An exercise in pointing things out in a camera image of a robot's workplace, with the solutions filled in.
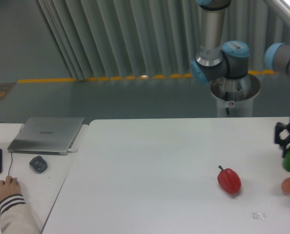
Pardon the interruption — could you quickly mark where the cream striped-cuff sleeve forearm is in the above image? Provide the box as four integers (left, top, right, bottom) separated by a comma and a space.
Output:
0, 194, 41, 234

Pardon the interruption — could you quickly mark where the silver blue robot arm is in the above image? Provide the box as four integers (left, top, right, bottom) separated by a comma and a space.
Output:
191, 0, 290, 157

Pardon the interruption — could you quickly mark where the red bell pepper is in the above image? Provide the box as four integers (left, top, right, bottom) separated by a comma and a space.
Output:
217, 165, 241, 195

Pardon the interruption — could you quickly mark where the person's right hand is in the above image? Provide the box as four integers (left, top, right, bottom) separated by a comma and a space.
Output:
0, 180, 21, 202

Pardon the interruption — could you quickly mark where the brown egg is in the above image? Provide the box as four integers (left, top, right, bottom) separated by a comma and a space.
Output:
281, 177, 290, 194

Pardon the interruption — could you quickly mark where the small clear tape label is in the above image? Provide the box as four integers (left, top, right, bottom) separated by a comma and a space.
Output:
251, 212, 266, 220

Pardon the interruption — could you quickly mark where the grey pleated curtain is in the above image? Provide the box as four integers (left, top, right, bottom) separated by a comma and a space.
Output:
37, 0, 290, 80

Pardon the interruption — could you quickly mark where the white laptop plug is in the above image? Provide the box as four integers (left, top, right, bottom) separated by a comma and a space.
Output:
68, 149, 78, 153

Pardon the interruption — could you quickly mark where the closed silver laptop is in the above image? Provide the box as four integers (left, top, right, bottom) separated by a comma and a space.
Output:
8, 117, 84, 155

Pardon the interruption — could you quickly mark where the small black gadget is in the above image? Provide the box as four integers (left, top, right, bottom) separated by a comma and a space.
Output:
29, 156, 48, 174

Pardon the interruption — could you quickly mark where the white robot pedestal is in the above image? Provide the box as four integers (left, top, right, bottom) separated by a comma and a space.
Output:
211, 74, 261, 117

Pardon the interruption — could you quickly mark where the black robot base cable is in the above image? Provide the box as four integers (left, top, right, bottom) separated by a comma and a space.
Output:
224, 91, 230, 116

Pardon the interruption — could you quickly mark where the black mouse cable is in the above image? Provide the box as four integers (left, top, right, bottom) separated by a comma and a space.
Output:
7, 151, 14, 176

